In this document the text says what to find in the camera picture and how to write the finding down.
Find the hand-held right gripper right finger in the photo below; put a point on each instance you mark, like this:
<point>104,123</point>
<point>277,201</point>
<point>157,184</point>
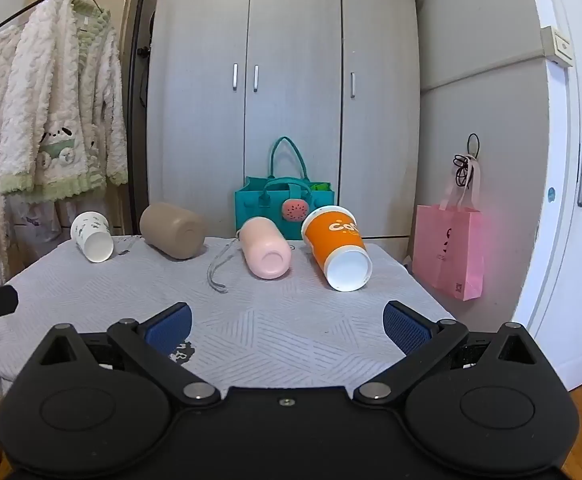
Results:
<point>405,329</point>

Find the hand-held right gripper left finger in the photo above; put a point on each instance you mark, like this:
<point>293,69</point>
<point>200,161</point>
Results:
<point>170,326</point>

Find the beige plastic cup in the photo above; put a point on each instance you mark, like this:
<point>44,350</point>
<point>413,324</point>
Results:
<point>167,226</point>

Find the white printed paper cup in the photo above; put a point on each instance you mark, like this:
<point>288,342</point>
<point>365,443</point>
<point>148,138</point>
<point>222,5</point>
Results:
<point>88,232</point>

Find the orange paper cup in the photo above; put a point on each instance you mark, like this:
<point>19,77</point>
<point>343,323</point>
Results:
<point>333,236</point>

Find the pink shopping bag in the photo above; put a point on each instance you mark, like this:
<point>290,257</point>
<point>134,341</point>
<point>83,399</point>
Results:
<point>451,255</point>

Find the clear plastic bag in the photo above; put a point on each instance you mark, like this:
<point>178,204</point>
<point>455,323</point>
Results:
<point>31,221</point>

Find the teal felt tote bag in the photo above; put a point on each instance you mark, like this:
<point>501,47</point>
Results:
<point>260,201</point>

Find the pink watermelon bag charm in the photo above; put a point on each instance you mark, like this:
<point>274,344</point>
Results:
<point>295,210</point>

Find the white door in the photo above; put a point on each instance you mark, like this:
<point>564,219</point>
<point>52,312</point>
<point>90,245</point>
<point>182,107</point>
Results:
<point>561,210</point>

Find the black clothes rack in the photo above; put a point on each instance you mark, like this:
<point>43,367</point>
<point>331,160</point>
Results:
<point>141,110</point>

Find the white and green fluffy jacket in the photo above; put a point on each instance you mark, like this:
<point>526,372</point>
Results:
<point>56,85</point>

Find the grey wardrobe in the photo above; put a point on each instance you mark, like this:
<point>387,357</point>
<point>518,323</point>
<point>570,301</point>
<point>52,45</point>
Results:
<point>296,35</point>

